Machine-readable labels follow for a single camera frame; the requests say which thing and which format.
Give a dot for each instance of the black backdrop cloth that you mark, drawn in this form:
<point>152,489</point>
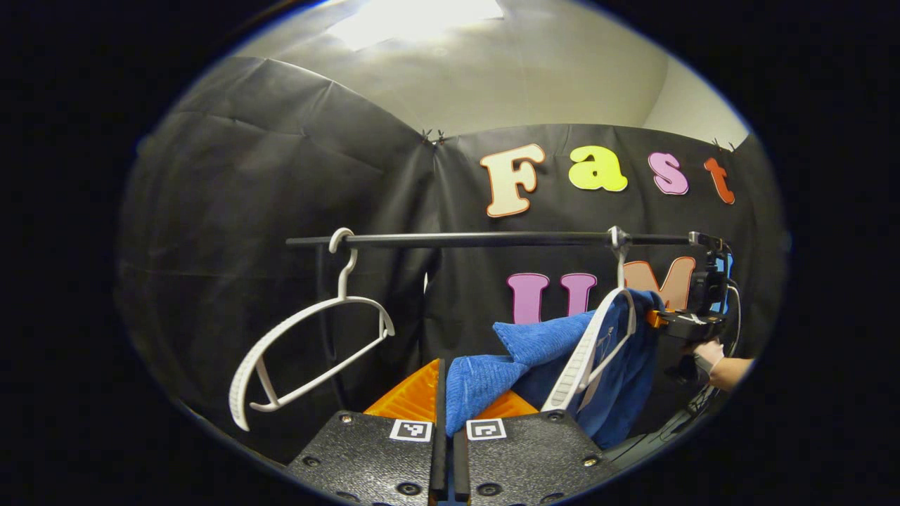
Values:
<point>246,197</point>

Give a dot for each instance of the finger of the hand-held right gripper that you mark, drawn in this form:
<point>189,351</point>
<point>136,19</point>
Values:
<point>689,325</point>

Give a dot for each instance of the white clothes hanger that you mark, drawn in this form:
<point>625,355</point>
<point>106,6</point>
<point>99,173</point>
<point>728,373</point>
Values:
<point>295,327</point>
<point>583,351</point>

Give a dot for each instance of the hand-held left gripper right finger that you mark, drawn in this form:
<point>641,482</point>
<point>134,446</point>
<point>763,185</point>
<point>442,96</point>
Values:
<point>527,460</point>

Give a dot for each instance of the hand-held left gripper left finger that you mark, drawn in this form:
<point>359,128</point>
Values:
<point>365,464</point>

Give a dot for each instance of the black clothes rack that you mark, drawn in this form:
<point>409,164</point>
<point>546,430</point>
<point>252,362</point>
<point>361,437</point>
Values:
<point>478,239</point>

